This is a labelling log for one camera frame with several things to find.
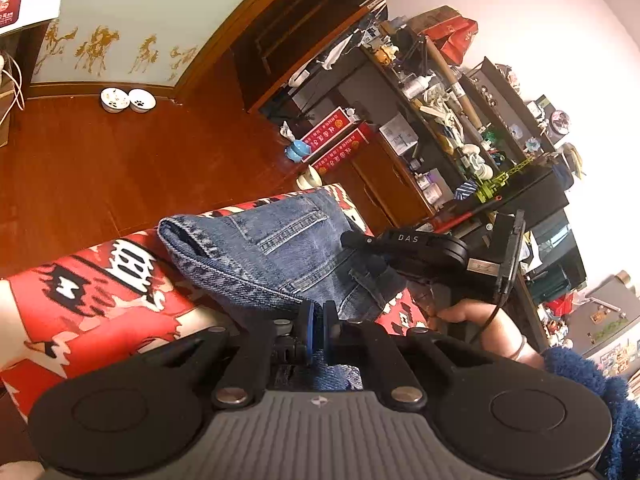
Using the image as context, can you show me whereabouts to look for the grey refrigerator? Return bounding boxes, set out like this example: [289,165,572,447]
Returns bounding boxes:
[567,275,640,376]

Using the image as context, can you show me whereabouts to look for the person's right forearm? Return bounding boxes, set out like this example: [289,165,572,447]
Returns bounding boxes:
[480,320,640,480]

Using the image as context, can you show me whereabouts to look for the white hanging cloth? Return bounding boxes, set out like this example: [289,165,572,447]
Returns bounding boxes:
[287,34,353,87]

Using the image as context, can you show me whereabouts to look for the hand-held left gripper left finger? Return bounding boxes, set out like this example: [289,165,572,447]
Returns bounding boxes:
[132,300,317,409]

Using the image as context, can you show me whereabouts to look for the wooden drawer cabinet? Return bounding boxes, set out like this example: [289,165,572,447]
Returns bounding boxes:
[345,130,441,231]

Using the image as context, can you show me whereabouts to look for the gold horse wall decal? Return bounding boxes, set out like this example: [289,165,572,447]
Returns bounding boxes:
[45,25,201,77]

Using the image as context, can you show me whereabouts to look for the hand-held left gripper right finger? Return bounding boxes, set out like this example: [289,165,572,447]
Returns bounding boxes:
[322,300,496,408]

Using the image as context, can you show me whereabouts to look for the blue striped cloth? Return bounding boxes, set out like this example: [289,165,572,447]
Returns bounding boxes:
[452,180,482,202]

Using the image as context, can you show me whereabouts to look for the red patterned blanket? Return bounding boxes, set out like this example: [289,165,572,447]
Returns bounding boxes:
[0,182,436,423]

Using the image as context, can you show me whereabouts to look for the person's right hand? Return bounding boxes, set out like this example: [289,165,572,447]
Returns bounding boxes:
[422,299,501,350]

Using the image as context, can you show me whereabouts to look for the blue denim shorts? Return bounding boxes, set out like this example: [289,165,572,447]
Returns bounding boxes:
[157,187,408,393]

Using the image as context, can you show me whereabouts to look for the red toy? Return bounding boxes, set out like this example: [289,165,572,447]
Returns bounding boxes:
[545,292,576,316]

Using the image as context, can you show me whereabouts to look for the white printed carton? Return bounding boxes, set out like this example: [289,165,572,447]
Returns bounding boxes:
[379,114,420,156]

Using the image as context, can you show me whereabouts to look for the white paw print bowl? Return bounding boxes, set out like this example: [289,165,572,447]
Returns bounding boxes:
[100,87,129,114]
[127,87,157,114]

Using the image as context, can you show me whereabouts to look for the white ceramic bowl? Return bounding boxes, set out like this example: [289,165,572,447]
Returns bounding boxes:
[296,164,324,192]

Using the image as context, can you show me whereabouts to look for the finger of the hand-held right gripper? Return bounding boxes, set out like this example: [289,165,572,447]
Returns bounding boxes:
[340,230,386,252]
[357,255,396,282]

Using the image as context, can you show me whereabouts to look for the wooden door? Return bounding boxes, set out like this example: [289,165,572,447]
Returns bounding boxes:
[170,0,451,116]

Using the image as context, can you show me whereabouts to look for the red mop handle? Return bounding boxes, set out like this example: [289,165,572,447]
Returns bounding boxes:
[432,200,501,226]

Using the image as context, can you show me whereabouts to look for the blue ceramic cup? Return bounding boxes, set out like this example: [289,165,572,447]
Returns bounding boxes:
[285,140,312,163]

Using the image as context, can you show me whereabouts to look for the red paper gift bag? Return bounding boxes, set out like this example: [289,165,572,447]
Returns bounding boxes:
[417,5,479,67]

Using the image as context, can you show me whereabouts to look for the white pump bottle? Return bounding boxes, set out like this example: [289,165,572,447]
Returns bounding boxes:
[402,74,437,101]

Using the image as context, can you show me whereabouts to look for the brown cardboard tube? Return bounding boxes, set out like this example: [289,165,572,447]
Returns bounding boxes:
[424,35,485,131]

